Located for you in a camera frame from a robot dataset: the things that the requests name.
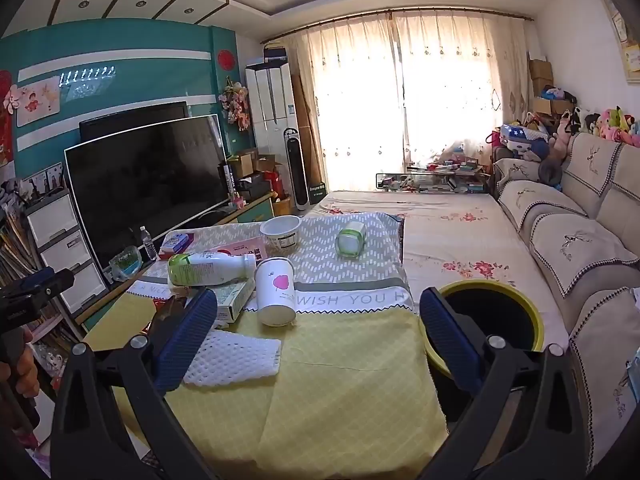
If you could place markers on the small black television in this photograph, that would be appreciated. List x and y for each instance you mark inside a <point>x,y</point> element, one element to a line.
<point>130,117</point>

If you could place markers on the pink artificial flower bunch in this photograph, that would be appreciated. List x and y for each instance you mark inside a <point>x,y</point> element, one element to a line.
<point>236,105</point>

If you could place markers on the clear jar with green lid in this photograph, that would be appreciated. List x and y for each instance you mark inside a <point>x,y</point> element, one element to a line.
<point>351,241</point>

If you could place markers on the white tower fan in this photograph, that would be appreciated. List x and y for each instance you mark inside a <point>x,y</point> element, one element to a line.
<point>297,170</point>

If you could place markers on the wooden bucket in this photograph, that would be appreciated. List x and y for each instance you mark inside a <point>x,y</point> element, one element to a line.
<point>283,206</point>

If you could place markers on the pink wall poster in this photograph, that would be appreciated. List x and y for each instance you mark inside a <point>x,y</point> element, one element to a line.
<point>37,102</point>

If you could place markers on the red round wall sticker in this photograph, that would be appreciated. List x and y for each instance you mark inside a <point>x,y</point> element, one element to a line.
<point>226,59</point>

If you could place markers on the person's left hand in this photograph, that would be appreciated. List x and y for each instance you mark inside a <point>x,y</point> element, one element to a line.
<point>24,375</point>

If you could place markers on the green and white carton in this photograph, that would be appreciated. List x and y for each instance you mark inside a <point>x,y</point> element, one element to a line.
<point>235,302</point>

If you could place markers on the white foam net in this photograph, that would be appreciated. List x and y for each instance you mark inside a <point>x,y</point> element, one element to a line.
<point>235,360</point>

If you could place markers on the green and wood television cabinet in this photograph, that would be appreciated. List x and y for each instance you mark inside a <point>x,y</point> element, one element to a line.
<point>255,207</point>

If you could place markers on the large curved television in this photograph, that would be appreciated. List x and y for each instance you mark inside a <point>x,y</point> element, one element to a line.
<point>150,185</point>

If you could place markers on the blue and red tissue pack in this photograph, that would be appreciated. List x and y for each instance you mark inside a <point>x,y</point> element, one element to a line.
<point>175,245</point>

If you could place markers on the clear water bottle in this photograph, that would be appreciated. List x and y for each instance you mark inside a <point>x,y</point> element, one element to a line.
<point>148,245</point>

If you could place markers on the pink milk carton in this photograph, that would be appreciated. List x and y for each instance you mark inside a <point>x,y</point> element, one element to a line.
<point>240,251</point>

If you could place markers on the open cardboard boxes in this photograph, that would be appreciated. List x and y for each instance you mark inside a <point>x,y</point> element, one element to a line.
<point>247,162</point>

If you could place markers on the white bottle with green label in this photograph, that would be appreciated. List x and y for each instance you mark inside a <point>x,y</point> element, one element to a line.
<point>210,269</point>

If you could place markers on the cream sheer curtains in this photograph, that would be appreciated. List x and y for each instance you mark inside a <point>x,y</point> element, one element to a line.
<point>375,110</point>

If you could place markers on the mattress with floral sheet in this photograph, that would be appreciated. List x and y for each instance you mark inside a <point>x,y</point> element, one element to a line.
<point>450,230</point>

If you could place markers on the glass coffee table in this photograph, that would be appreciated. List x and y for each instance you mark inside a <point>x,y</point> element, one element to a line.
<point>430,180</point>

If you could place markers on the white paper bowl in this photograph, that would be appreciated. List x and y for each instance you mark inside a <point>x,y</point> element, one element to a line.
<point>280,232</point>

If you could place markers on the row of plush toys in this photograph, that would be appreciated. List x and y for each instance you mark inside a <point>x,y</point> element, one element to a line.
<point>610,125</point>

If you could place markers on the stack of cardboard boxes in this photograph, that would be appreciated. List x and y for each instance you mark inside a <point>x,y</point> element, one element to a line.
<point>541,80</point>

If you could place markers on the red wall hanging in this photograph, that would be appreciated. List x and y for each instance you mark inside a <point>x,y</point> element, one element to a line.
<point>5,125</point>

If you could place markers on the framed flower painting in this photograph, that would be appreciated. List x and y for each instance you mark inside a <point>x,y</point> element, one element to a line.
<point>622,25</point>

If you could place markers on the black bin with yellow rim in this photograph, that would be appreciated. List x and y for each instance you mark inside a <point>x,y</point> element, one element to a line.
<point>500,310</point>

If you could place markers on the grey neck pillow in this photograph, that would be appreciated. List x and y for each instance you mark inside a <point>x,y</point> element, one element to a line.
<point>551,174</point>

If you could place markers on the white standing air conditioner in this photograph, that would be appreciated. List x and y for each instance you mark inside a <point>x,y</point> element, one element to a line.
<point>270,105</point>

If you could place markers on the blue and white starred bag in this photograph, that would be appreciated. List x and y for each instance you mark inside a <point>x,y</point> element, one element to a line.
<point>522,139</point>

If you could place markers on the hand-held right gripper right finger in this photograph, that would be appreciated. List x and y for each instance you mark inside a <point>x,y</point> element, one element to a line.
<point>450,342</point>

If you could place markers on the beige sofa with embroidered covers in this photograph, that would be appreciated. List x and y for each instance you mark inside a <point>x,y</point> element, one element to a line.
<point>585,250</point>

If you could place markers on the paper cup with pink heart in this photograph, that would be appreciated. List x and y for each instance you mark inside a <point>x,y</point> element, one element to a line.
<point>276,292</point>

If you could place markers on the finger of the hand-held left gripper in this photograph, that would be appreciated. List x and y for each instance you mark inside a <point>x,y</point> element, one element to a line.
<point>47,285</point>

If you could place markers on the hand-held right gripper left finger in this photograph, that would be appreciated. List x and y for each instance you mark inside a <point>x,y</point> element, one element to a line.
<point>186,342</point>

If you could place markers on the shelf of books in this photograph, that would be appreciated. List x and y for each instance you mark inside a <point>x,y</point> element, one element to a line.
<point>17,255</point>

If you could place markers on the white drawer cabinet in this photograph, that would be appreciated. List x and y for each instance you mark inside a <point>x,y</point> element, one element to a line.
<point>60,250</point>

